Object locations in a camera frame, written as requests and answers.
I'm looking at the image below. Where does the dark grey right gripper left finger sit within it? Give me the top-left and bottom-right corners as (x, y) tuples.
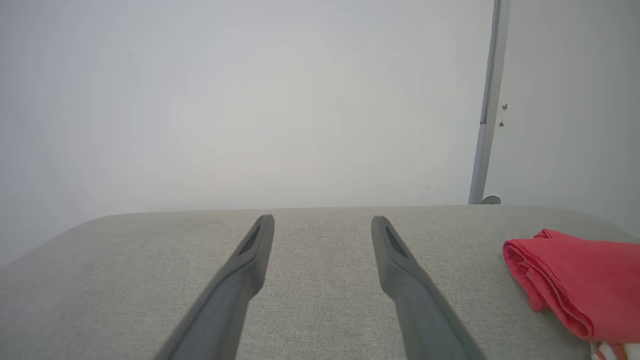
(152, 214), (275, 360)

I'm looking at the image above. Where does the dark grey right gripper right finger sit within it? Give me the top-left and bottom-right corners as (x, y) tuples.
(370, 215), (489, 360)

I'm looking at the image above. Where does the red cloth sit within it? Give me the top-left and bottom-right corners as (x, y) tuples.
(502, 228), (640, 360)

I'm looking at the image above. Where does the grey fabric sofa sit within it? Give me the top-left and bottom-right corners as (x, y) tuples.
(0, 203), (640, 360)

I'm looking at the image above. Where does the grey metal post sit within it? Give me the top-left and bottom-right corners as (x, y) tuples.
(467, 0), (511, 205)

